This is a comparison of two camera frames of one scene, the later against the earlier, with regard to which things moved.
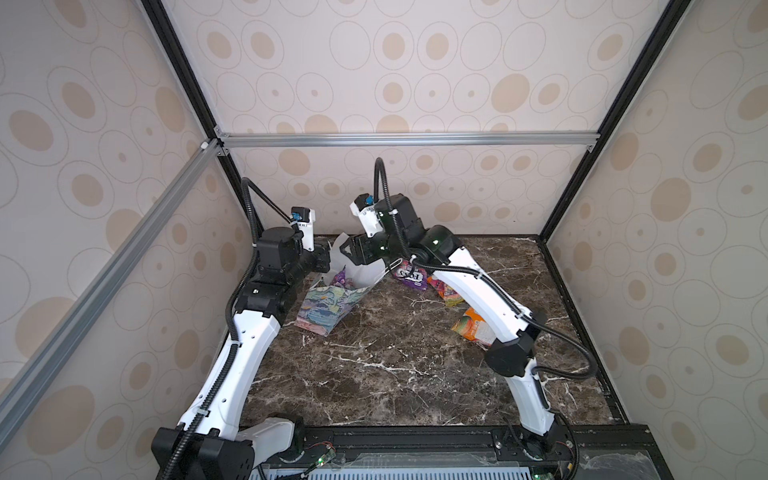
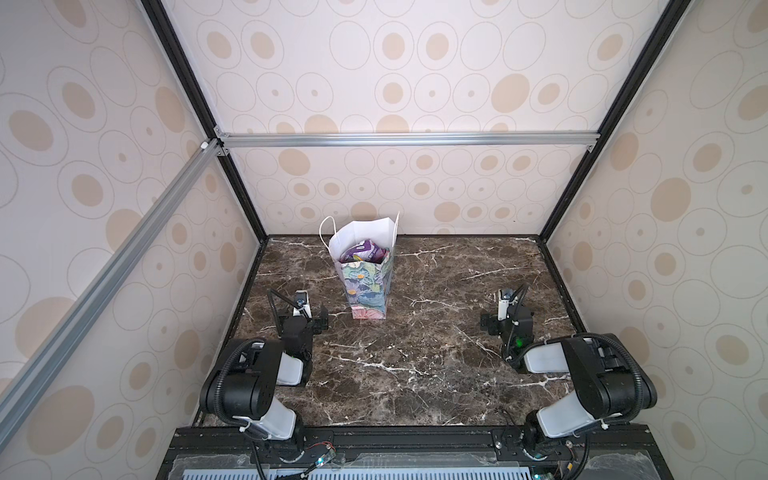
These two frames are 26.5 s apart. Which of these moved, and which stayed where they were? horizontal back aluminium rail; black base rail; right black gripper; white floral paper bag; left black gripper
Moved: left black gripper; right black gripper; white floral paper bag
Stayed: horizontal back aluminium rail; black base rail
